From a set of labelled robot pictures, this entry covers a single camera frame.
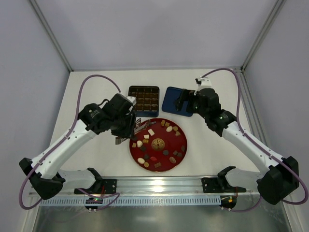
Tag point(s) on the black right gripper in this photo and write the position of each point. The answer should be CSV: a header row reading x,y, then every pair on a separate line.
x,y
189,101

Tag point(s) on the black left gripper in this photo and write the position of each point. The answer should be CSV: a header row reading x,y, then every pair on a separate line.
x,y
132,125

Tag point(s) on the metal serving tongs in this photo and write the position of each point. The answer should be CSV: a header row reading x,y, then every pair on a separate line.
x,y
139,126

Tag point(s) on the white rectangular chocolate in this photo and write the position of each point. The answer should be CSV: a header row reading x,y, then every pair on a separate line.
x,y
151,132

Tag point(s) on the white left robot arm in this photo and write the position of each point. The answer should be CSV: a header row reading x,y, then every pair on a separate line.
x,y
44,171

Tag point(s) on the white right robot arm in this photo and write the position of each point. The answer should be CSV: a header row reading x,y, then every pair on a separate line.
x,y
279,176

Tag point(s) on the blue chocolate tin box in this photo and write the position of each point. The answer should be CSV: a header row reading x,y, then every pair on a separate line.
x,y
147,98

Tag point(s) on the white swirl oval chocolate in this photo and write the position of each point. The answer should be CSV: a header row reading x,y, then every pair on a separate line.
x,y
169,129

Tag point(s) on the dark square chocolate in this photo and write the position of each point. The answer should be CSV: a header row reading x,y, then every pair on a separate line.
x,y
143,148

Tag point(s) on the brown square chocolate front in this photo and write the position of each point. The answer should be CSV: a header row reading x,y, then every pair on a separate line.
x,y
157,165

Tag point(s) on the caramel oval chocolate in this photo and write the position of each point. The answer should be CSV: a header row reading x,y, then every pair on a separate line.
x,y
172,160

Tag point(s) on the blue tin lid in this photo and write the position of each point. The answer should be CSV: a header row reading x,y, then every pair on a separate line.
x,y
168,106

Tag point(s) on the red round lacquer tray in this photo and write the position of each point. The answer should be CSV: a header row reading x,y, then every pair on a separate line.
x,y
160,141

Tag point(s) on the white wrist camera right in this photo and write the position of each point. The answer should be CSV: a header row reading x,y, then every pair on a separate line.
x,y
202,82

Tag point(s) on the aluminium mounting rail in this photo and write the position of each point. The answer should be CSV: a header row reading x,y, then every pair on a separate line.
x,y
135,184

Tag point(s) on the slotted cable duct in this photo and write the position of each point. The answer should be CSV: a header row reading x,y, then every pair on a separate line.
x,y
135,200

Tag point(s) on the right aluminium frame post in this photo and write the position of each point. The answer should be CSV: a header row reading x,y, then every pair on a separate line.
x,y
270,19

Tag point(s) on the aluminium frame post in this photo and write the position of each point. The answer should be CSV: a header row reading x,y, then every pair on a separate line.
x,y
270,19
44,23

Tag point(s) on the left aluminium frame post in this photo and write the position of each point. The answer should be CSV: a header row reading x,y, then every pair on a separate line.
x,y
44,23

